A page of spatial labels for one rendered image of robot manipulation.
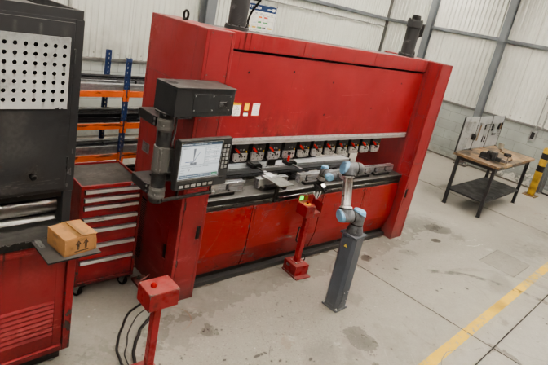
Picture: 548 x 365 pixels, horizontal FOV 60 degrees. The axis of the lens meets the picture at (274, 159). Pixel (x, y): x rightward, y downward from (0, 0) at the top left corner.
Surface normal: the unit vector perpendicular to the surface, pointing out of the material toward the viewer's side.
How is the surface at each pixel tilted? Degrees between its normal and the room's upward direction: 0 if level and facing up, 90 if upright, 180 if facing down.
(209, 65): 90
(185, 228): 90
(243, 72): 90
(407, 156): 90
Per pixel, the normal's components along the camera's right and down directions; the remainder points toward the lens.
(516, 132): -0.70, 0.08
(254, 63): 0.64, 0.35
